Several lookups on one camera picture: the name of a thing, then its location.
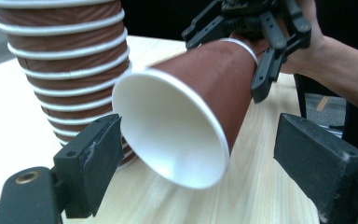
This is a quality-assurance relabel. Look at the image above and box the single brown ribbed cup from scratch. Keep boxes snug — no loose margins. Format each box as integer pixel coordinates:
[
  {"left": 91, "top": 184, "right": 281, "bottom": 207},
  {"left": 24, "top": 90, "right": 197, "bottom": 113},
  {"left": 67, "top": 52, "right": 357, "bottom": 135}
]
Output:
[{"left": 111, "top": 37, "right": 259, "bottom": 190}]

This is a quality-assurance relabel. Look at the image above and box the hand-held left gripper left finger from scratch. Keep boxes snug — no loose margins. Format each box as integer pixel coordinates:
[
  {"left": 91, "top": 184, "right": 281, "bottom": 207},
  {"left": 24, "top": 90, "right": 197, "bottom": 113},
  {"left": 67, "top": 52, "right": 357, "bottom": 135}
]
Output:
[{"left": 53, "top": 113, "right": 125, "bottom": 219}]

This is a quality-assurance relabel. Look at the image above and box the stack of brown paper cups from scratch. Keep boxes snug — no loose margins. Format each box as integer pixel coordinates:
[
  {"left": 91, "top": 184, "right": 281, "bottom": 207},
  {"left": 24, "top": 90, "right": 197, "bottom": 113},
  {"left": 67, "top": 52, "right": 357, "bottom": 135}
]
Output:
[{"left": 0, "top": 0, "right": 138, "bottom": 171}]

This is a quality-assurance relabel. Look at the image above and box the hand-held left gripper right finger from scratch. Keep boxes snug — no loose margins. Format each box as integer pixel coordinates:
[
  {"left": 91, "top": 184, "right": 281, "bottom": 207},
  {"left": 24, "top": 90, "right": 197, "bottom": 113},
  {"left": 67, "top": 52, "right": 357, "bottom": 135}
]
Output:
[{"left": 273, "top": 112, "right": 358, "bottom": 223}]

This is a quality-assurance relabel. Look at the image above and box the black metal stand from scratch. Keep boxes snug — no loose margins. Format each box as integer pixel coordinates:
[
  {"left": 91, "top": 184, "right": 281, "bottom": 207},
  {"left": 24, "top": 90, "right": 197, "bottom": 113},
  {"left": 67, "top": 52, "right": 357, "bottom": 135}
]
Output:
[{"left": 293, "top": 73, "right": 339, "bottom": 119}]

